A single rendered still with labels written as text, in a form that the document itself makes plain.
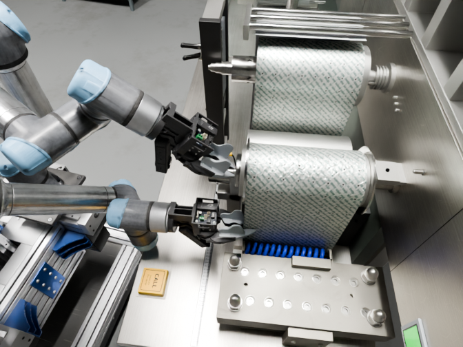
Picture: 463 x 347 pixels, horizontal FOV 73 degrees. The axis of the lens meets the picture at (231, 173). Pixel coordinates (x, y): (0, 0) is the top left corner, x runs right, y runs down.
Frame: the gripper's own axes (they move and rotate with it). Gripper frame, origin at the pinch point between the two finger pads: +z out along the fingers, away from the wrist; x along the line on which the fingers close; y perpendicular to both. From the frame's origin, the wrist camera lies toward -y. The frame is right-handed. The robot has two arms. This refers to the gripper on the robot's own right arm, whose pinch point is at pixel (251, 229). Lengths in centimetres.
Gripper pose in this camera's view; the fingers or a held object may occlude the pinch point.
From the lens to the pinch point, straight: 80.0
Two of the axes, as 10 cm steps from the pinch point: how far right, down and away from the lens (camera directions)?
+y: 0.0, -6.0, -8.0
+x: 1.0, -8.0, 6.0
